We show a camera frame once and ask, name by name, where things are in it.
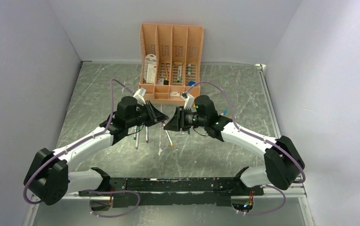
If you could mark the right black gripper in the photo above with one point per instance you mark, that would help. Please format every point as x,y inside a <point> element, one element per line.
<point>178,123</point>

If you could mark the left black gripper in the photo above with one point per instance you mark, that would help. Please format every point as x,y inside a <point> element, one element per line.
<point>154,116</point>

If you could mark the pink cap yellow tip pen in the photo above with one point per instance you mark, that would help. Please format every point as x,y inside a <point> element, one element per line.
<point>167,133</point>

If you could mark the yellow cap purple tip pen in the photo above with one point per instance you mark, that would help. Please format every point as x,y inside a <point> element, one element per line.
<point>146,134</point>

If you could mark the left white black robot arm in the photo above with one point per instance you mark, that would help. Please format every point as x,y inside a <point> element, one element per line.
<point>51,173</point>

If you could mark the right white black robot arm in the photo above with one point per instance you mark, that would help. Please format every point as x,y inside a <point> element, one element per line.
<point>282,162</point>

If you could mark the green cap pen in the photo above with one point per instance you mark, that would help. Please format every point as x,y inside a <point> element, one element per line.
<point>137,137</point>

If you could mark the green tip pen right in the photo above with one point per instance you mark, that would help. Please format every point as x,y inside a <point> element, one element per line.
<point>223,112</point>

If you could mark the small white box in organizer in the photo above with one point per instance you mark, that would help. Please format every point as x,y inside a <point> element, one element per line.
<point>174,94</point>

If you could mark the white packet in organizer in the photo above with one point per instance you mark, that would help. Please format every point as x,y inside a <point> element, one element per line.
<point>150,69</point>

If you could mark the orange desk organizer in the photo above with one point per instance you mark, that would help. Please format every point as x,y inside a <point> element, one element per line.
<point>178,49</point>

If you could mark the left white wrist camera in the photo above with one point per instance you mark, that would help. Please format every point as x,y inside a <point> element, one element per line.
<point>139,96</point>

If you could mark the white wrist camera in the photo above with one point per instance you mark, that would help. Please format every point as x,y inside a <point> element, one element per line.
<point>139,96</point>
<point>188,100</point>

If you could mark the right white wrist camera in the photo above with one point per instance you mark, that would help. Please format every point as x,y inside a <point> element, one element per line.
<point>188,100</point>

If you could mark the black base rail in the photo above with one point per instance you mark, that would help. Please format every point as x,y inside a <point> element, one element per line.
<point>124,192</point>

